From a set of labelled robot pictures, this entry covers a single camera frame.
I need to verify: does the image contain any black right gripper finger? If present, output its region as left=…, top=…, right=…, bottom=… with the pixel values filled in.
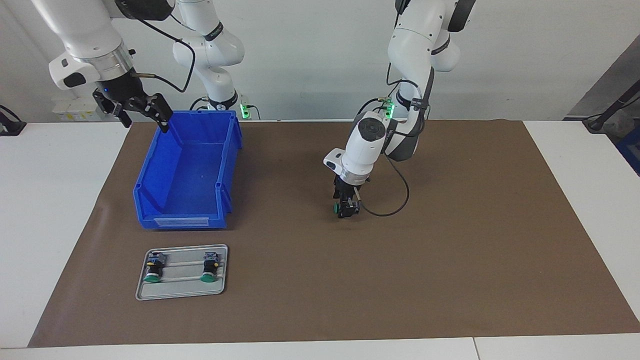
left=92, top=88, right=134, bottom=129
left=124, top=92, right=174, bottom=134

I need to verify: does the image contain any blue plastic storage bin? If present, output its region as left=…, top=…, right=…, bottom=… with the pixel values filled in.
left=132, top=110, right=244, bottom=231

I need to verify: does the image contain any brown table mat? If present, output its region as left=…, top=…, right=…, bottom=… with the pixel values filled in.
left=27, top=119, right=640, bottom=349

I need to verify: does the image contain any black stand foot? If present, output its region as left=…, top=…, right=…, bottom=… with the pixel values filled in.
left=0, top=104, right=27, bottom=137

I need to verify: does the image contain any grey metal tray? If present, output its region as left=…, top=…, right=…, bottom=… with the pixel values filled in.
left=135, top=243, right=229, bottom=302

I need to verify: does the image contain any black tripod leg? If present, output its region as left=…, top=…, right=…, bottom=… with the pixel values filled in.
left=582, top=79, right=640, bottom=133

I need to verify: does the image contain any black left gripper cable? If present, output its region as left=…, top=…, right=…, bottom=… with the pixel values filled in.
left=353, top=64, right=433, bottom=218

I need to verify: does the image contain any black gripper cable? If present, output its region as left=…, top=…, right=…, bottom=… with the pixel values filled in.
left=353, top=64, right=433, bottom=218
left=131, top=15, right=197, bottom=95

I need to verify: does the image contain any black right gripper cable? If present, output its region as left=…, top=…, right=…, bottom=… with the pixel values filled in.
left=131, top=15, right=197, bottom=95

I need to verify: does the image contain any blue frame part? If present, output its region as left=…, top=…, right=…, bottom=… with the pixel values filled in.
left=616, top=124, right=640, bottom=177

